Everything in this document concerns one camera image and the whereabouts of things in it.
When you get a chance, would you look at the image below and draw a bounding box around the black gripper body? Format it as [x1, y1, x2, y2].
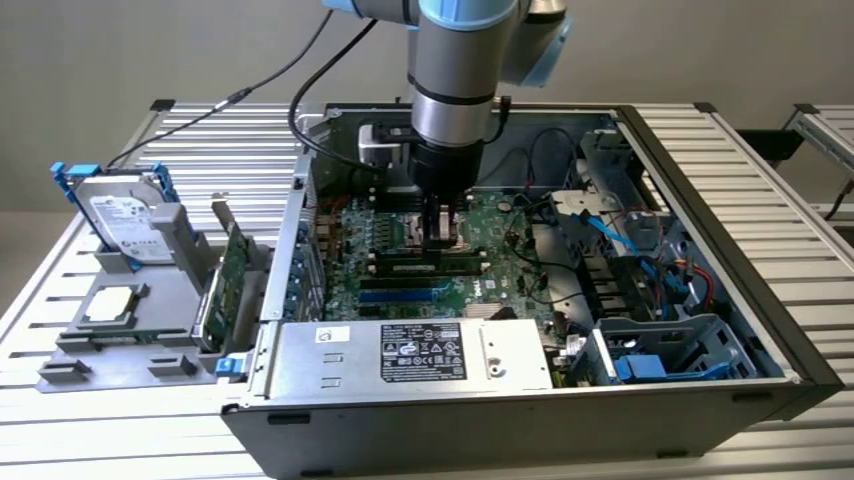
[406, 140, 484, 197]

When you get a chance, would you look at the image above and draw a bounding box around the green RAM stick white label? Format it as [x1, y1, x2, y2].
[388, 260, 480, 277]

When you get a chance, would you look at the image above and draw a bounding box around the black RAM slot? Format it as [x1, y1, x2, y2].
[369, 249, 484, 266]

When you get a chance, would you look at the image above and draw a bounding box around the metal CPU socket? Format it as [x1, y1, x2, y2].
[390, 213, 469, 252]

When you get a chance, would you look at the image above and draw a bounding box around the black expansion slot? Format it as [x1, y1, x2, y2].
[358, 276, 436, 291]

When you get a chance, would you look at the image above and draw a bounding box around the green motherboard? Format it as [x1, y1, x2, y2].
[317, 190, 556, 322]

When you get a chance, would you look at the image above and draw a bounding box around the blue expansion slot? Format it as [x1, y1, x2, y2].
[358, 288, 436, 304]

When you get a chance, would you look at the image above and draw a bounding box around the silver chipset heatsink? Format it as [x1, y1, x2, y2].
[464, 303, 516, 322]

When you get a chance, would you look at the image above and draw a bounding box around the grey metal disk bay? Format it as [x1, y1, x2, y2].
[549, 128, 671, 257]

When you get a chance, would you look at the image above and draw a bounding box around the silver power supply unit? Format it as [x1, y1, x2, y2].
[248, 318, 556, 397]

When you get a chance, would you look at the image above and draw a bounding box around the green graphics card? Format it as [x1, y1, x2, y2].
[190, 191, 262, 352]

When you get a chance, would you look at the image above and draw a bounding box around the grey metal drive cage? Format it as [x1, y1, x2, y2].
[573, 313, 751, 387]

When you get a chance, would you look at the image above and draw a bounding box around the blue case latch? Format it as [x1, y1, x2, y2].
[214, 351, 249, 382]

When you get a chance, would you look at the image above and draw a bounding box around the black open PC case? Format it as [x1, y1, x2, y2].
[218, 101, 845, 480]

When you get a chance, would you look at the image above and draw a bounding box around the silver hard disk drive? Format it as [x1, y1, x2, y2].
[69, 172, 176, 265]

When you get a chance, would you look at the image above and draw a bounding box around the silver CPU chip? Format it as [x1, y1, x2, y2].
[83, 286, 145, 322]

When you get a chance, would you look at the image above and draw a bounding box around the grey plastic parts rack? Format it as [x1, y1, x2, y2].
[35, 201, 269, 395]

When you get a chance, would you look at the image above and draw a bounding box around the metal slat side table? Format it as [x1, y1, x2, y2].
[781, 102, 854, 222]

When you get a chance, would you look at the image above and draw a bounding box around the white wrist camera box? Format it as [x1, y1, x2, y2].
[357, 123, 412, 165]

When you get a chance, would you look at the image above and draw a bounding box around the black wire loop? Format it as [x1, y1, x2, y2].
[500, 127, 579, 274]

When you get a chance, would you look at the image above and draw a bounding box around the light blue SATA wire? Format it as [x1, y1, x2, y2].
[563, 210, 636, 257]

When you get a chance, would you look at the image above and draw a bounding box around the black looped camera cable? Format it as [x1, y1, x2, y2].
[288, 18, 389, 176]

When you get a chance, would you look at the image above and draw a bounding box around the black cable with inline connector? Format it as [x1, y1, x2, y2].
[106, 9, 334, 168]

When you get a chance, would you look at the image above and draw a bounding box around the dark blue wire bundle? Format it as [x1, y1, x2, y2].
[636, 253, 691, 304]

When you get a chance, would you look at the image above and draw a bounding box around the red wire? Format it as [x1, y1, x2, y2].
[689, 265, 720, 312]

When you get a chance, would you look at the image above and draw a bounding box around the blue disk bracket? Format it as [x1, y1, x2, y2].
[50, 160, 177, 211]

